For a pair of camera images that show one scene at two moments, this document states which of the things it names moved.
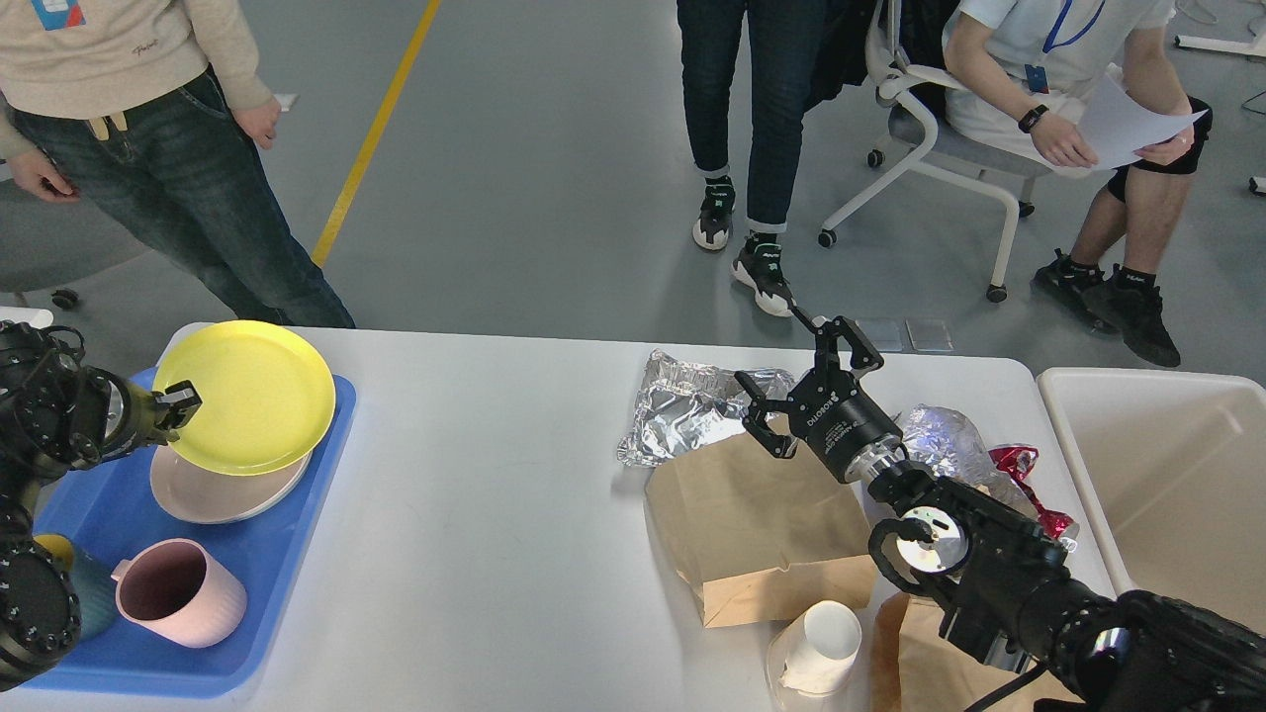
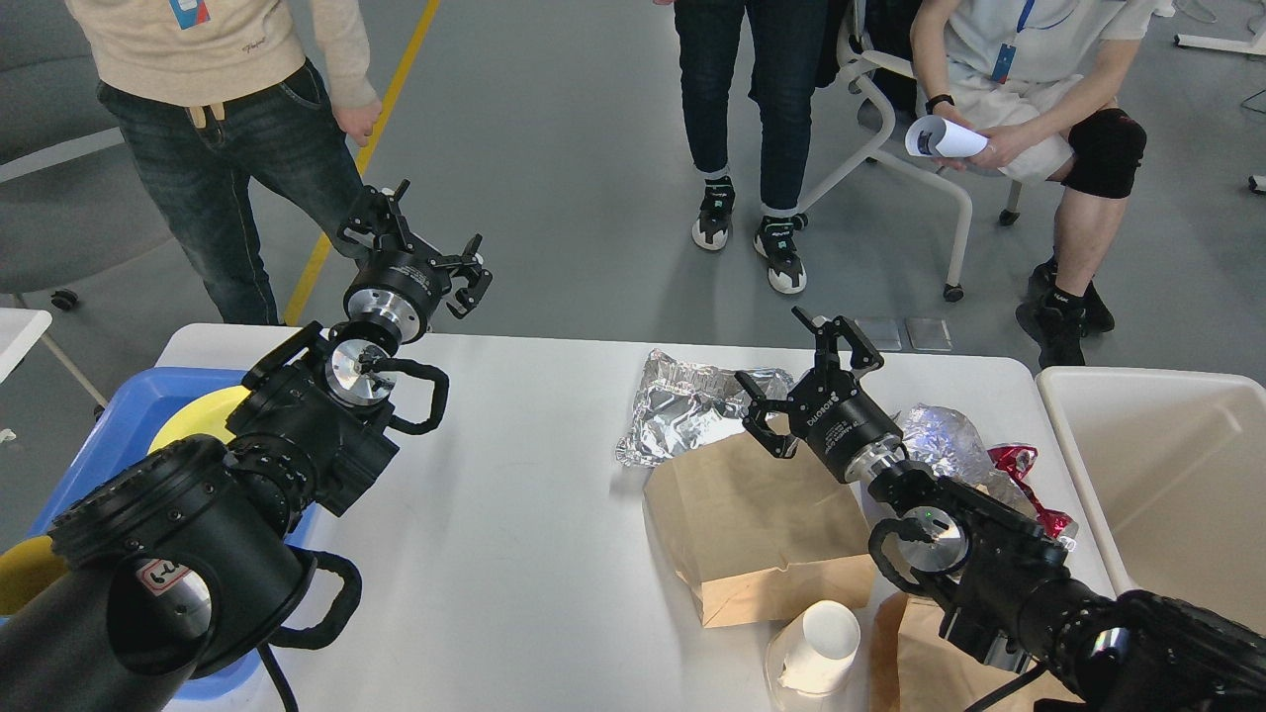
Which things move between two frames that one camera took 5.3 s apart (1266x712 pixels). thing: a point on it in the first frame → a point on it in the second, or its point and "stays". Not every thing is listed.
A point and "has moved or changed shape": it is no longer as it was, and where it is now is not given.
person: (150, 109) → (222, 99)
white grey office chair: (933, 144) → (854, 65)
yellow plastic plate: (267, 397) has moved or changed shape
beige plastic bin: (1170, 468) stays
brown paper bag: (758, 537) stays
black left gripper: (134, 413) → (395, 294)
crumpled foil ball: (950, 445) stays
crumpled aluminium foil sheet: (679, 403) stays
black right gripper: (832, 414) stays
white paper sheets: (1114, 123) → (943, 137)
